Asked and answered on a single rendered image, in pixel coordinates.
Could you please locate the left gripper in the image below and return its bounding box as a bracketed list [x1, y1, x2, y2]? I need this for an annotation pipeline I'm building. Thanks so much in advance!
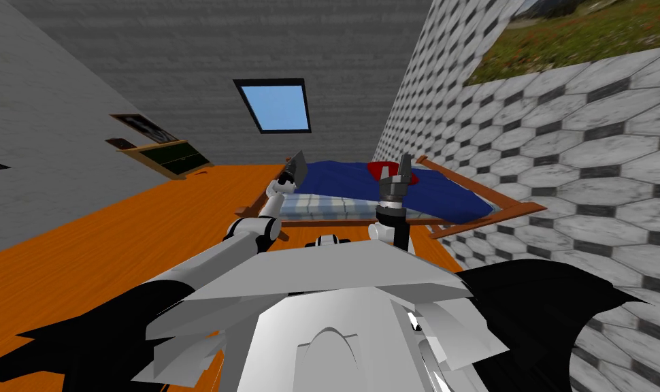
[278, 150, 310, 189]

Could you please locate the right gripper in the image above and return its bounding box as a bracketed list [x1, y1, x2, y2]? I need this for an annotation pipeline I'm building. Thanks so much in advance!
[377, 152, 413, 206]

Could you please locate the wooden bed with blue blanket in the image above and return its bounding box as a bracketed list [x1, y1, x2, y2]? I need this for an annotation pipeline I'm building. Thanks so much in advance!
[234, 154, 548, 241]

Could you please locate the black framed blue window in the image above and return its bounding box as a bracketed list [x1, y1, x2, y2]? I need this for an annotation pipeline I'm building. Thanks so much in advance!
[232, 78, 313, 135]

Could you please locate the wooden cabinet with dark front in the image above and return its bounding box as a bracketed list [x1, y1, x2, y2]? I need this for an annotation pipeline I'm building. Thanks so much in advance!
[117, 139, 214, 181]

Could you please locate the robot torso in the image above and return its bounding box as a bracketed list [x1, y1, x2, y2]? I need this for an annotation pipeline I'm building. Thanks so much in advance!
[131, 233, 510, 392]

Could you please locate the dark framed wall picture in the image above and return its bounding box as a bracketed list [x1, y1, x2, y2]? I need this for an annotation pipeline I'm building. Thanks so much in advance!
[109, 113, 180, 145]

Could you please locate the green landscape wall picture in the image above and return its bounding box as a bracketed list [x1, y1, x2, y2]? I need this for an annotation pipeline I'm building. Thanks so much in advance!
[463, 0, 660, 88]

